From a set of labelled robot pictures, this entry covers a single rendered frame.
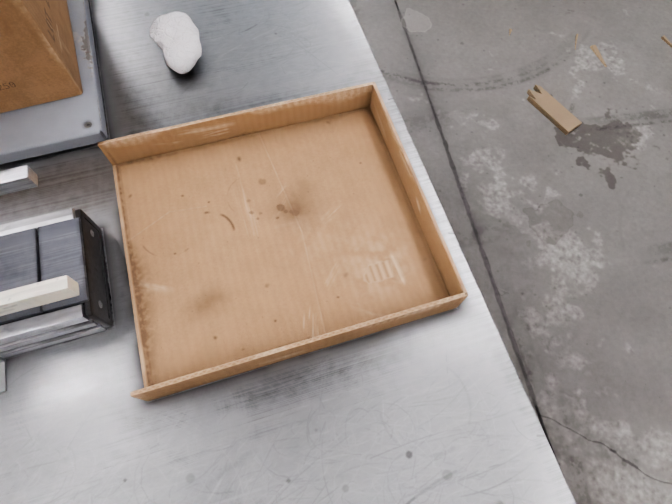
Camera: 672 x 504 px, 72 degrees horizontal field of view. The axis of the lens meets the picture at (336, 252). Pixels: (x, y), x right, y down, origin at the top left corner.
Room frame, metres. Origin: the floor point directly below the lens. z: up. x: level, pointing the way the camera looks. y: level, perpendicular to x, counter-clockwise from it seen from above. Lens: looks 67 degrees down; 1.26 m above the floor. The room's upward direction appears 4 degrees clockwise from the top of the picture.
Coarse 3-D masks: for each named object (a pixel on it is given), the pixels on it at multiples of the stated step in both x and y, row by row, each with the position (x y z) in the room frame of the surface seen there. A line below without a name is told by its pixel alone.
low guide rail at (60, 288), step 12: (24, 288) 0.10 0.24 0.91; (36, 288) 0.10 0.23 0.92; (48, 288) 0.10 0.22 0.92; (60, 288) 0.10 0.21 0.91; (72, 288) 0.11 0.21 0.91; (0, 300) 0.09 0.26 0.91; (12, 300) 0.09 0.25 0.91; (24, 300) 0.09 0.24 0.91; (36, 300) 0.09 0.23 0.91; (48, 300) 0.10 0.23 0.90; (0, 312) 0.08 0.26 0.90; (12, 312) 0.08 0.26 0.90
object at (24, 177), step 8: (16, 168) 0.18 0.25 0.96; (24, 168) 0.18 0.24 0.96; (0, 176) 0.17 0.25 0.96; (8, 176) 0.17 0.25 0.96; (16, 176) 0.17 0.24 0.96; (24, 176) 0.17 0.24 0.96; (32, 176) 0.18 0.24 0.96; (0, 184) 0.17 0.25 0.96; (8, 184) 0.17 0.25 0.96; (16, 184) 0.17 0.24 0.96; (24, 184) 0.17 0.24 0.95; (32, 184) 0.17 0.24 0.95; (0, 192) 0.16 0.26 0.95; (8, 192) 0.17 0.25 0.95
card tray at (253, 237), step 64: (192, 128) 0.30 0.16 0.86; (256, 128) 0.33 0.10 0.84; (320, 128) 0.34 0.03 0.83; (384, 128) 0.33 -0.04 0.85; (128, 192) 0.24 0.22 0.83; (192, 192) 0.24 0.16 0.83; (256, 192) 0.25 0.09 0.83; (320, 192) 0.25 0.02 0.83; (384, 192) 0.26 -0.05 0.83; (128, 256) 0.16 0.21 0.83; (192, 256) 0.17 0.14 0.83; (256, 256) 0.17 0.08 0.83; (320, 256) 0.18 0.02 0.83; (384, 256) 0.19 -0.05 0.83; (448, 256) 0.17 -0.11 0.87; (192, 320) 0.10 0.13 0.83; (256, 320) 0.11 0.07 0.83; (320, 320) 0.11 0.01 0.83; (384, 320) 0.11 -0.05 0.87; (192, 384) 0.05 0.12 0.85
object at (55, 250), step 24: (0, 240) 0.15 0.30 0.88; (24, 240) 0.15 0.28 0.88; (48, 240) 0.16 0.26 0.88; (72, 240) 0.16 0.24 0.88; (0, 264) 0.13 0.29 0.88; (24, 264) 0.13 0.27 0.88; (48, 264) 0.13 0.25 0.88; (72, 264) 0.14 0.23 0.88; (0, 288) 0.11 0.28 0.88; (24, 312) 0.09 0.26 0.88; (48, 312) 0.10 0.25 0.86
